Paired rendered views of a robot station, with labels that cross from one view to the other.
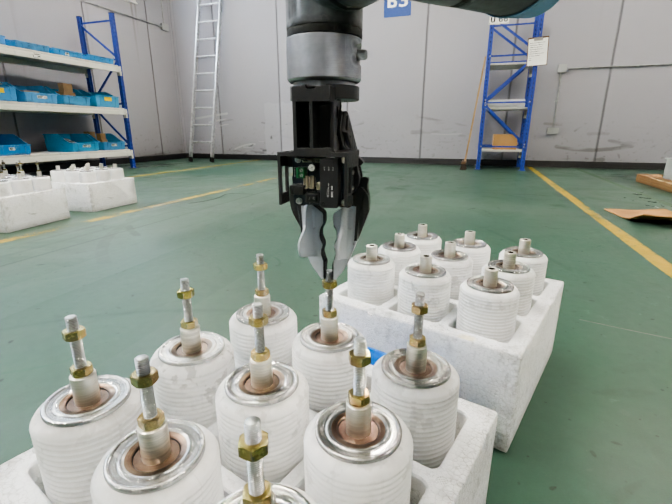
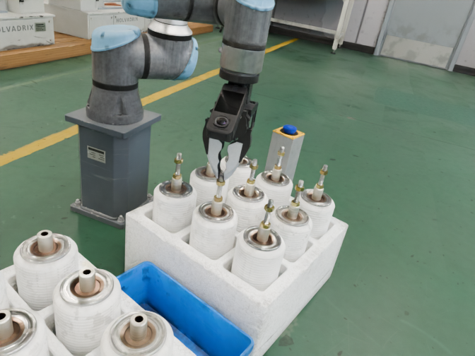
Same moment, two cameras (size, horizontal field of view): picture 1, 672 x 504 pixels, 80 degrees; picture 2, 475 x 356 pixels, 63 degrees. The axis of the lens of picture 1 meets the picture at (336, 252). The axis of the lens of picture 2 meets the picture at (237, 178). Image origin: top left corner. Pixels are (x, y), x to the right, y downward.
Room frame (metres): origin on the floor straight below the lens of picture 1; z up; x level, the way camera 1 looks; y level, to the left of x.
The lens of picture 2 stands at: (1.13, 0.00, 0.70)
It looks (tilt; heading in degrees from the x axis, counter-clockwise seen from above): 28 degrees down; 177
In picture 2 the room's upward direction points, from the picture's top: 10 degrees clockwise
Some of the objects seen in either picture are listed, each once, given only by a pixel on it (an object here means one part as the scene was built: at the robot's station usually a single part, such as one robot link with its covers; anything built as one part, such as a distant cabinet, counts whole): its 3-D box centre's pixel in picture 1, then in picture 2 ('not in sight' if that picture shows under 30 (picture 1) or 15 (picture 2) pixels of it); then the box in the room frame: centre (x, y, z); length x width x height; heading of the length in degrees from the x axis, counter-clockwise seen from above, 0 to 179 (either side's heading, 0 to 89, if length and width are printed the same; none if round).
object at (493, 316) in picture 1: (484, 333); (49, 288); (0.64, -0.26, 0.16); 0.10 x 0.10 x 0.18
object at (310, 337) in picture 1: (329, 337); (215, 212); (0.46, 0.01, 0.25); 0.08 x 0.08 x 0.01
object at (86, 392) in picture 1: (85, 388); (317, 193); (0.33, 0.24, 0.26); 0.02 x 0.02 x 0.03
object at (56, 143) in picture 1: (72, 142); not in sight; (5.20, 3.30, 0.36); 0.50 x 0.38 x 0.21; 70
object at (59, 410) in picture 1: (87, 399); (316, 198); (0.33, 0.24, 0.25); 0.08 x 0.08 x 0.01
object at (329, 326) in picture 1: (329, 327); (216, 207); (0.46, 0.01, 0.26); 0.02 x 0.02 x 0.03
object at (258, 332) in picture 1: (259, 338); (252, 174); (0.36, 0.08, 0.30); 0.01 x 0.01 x 0.08
